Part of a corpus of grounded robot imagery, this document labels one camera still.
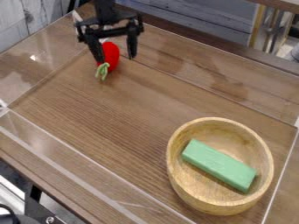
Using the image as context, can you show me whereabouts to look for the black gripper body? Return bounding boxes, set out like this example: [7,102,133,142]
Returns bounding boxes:
[74,12,145,44]

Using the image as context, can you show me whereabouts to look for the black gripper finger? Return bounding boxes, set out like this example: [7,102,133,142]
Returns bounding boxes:
[85,31,106,63]
[126,26,139,59]

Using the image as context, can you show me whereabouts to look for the red knitted fruit green stem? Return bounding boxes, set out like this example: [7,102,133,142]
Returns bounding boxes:
[95,41,121,81]

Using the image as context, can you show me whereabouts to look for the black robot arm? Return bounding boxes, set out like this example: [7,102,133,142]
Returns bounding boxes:
[75,0,146,63]

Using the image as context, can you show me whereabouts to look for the clear acrylic tray walls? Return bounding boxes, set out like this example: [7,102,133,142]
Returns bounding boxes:
[0,17,299,224]

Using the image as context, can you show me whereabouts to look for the green rectangular block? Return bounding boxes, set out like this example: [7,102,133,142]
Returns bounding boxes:
[182,139,258,193]

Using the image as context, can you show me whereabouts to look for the round wooden bowl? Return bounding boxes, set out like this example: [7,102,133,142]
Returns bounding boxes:
[166,117,276,216]

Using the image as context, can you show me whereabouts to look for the metal chair frame background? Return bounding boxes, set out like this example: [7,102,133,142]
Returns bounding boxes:
[249,0,299,53]

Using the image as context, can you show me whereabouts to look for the black table leg bracket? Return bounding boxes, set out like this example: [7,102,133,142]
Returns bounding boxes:
[0,183,69,224]

